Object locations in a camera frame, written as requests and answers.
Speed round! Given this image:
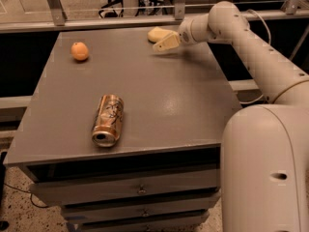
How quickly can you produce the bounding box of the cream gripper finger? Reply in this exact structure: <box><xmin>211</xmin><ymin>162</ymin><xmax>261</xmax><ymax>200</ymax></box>
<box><xmin>153</xmin><ymin>33</ymin><xmax>181</xmax><ymax>52</ymax></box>

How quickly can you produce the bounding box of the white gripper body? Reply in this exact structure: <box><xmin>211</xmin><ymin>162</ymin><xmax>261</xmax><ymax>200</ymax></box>
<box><xmin>178</xmin><ymin>18</ymin><xmax>201</xmax><ymax>44</ymax></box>

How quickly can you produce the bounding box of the yellow sponge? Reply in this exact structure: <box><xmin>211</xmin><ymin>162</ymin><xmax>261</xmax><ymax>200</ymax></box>
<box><xmin>147</xmin><ymin>27</ymin><xmax>176</xmax><ymax>44</ymax></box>

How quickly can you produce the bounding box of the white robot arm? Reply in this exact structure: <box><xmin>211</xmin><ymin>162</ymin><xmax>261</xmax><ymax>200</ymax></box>
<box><xmin>154</xmin><ymin>1</ymin><xmax>309</xmax><ymax>232</ymax></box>

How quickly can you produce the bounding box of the orange soda can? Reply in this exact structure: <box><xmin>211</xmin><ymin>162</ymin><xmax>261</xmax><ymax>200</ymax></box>
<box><xmin>92</xmin><ymin>95</ymin><xmax>124</xmax><ymax>147</ymax></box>

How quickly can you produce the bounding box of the orange fruit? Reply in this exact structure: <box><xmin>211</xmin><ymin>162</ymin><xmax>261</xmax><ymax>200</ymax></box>
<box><xmin>70</xmin><ymin>43</ymin><xmax>89</xmax><ymax>61</ymax></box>

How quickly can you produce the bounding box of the grey drawer cabinet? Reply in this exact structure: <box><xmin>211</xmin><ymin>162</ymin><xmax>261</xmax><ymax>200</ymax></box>
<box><xmin>5</xmin><ymin>28</ymin><xmax>240</xmax><ymax>232</ymax></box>

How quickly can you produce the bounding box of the middle grey drawer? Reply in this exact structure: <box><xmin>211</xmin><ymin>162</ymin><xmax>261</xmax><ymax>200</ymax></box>
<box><xmin>62</xmin><ymin>189</ymin><xmax>219</xmax><ymax>223</ymax></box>

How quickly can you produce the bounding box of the grey drawer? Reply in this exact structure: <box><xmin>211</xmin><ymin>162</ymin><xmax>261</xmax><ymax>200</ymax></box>
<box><xmin>30</xmin><ymin>169</ymin><xmax>218</xmax><ymax>206</ymax></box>
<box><xmin>62</xmin><ymin>189</ymin><xmax>219</xmax><ymax>223</ymax></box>
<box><xmin>67</xmin><ymin>210</ymin><xmax>209</xmax><ymax>232</ymax></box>

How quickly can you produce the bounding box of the top grey drawer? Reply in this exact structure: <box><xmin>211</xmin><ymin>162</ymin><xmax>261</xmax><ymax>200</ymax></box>
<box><xmin>30</xmin><ymin>169</ymin><xmax>218</xmax><ymax>206</ymax></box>

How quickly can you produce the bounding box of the bottom grey drawer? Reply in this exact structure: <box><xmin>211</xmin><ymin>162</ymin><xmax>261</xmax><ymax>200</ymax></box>
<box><xmin>67</xmin><ymin>210</ymin><xmax>209</xmax><ymax>232</ymax></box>

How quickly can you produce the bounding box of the metal railing frame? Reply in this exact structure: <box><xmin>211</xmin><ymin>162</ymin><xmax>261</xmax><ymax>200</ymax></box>
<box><xmin>0</xmin><ymin>0</ymin><xmax>309</xmax><ymax>33</ymax></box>

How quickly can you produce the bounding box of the black floor cable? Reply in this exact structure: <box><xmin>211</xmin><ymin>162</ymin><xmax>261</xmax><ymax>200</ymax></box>
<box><xmin>3</xmin><ymin>182</ymin><xmax>49</xmax><ymax>210</ymax></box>

